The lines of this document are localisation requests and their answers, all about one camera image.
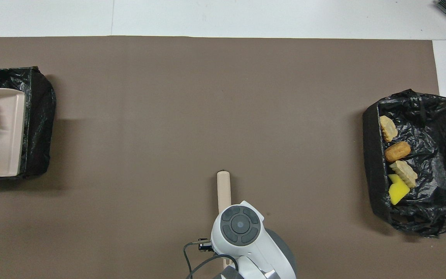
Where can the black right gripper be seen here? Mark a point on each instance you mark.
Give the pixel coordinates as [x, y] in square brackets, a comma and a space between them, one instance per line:
[205, 245]

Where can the beige hand brush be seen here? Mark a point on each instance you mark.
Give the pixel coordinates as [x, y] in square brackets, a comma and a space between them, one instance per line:
[223, 190]

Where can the notched yellow sponge piece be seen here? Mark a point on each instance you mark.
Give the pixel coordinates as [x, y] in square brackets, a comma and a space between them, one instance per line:
[398, 190]

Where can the beige ridged dumpling toy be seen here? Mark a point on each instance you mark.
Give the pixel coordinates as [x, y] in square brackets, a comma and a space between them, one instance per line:
[388, 128]
[404, 173]

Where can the brown bread roll toy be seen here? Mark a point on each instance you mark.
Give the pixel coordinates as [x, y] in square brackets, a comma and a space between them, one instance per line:
[397, 151]

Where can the beige plastic dustpan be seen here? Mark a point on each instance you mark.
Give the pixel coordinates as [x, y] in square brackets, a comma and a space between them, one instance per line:
[8, 131]

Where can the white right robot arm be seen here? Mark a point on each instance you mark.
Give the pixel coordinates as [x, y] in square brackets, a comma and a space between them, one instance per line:
[242, 232]

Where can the black bag lined bin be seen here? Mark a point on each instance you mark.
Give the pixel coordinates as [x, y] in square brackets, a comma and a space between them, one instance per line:
[39, 116]
[436, 139]

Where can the brown table mat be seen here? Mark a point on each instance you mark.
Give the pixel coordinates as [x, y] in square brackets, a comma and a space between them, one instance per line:
[168, 116]

